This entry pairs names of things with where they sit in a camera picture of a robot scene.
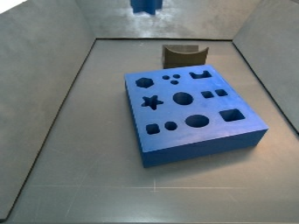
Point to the blue star prism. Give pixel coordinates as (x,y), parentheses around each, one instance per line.
(149,6)

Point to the black curved fixture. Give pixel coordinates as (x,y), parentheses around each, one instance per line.
(183,56)

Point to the blue shape-hole block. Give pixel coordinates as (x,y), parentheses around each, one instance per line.
(189,114)

